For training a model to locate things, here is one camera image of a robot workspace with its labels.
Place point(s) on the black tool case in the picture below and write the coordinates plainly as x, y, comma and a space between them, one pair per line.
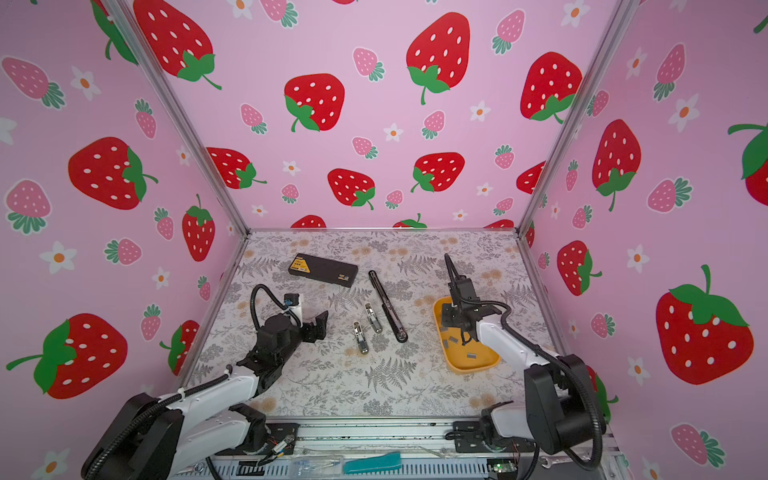
323, 270

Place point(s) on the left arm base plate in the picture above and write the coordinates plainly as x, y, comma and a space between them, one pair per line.
270, 438

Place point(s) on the aluminium rail frame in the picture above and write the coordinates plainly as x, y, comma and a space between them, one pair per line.
324, 445

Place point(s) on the black stapler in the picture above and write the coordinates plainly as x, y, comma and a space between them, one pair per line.
388, 308

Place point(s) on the teal handled tool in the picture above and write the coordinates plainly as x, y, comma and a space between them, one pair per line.
384, 463

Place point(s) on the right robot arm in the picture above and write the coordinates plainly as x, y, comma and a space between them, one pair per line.
561, 413

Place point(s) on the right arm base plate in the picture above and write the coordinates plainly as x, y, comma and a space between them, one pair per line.
477, 436

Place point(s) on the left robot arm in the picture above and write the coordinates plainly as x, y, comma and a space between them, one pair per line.
158, 437

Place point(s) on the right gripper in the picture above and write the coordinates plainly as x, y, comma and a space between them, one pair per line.
446, 313

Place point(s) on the yellow plastic tray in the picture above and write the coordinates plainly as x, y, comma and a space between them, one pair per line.
462, 359

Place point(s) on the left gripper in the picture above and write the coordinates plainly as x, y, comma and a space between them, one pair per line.
311, 335

